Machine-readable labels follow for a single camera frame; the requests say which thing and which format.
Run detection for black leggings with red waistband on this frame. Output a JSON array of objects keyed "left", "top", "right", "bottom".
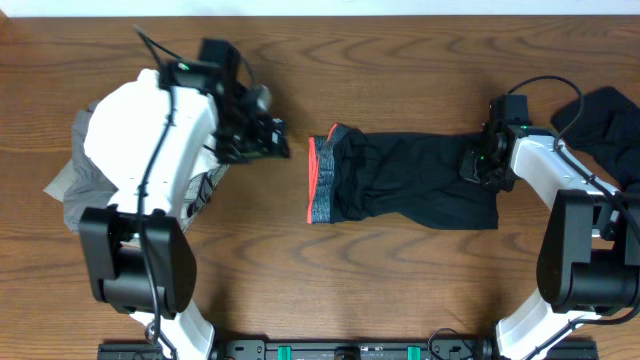
[{"left": 306, "top": 124, "right": 499, "bottom": 230}]

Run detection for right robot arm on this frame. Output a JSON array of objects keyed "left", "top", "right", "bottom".
[{"left": 460, "top": 125, "right": 639, "bottom": 359}]

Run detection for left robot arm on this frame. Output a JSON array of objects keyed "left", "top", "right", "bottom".
[{"left": 78, "top": 61, "right": 289, "bottom": 359}]

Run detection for black garment at right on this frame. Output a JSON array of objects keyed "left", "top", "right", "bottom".
[{"left": 563, "top": 86, "right": 639, "bottom": 193}]

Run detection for white crumpled garment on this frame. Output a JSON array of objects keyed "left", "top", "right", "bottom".
[{"left": 84, "top": 69, "right": 169, "bottom": 196}]

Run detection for grey crumpled garment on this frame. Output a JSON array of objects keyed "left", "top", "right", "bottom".
[{"left": 44, "top": 100, "right": 229, "bottom": 233}]

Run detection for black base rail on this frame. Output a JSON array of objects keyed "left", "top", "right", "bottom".
[{"left": 96, "top": 338, "right": 600, "bottom": 360}]

